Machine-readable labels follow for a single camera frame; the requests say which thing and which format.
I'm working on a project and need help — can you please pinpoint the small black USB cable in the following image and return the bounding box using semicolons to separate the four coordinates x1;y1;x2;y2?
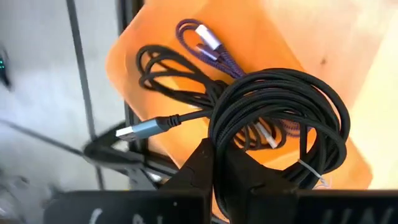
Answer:
115;67;351;220

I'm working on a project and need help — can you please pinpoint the translucent orange bin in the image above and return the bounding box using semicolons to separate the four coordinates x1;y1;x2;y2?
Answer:
104;0;373;191

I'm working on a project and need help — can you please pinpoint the black device with green light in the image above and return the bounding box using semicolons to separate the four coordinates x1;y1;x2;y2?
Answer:
0;46;13;91

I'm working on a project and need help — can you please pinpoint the black frame bracket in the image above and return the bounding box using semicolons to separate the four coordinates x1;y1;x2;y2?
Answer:
83;121;180;187

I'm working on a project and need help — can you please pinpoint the large knotted black USB cable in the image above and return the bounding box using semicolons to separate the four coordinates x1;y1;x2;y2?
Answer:
136;44;289;151

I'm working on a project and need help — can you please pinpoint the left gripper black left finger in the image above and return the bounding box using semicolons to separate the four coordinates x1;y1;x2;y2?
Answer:
45;138;215;224

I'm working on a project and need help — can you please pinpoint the purple braided USB cable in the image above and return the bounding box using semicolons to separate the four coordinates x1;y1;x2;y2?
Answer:
175;18;312;139

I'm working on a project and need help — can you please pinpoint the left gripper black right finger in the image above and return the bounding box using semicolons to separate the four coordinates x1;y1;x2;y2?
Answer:
228;148;398;224

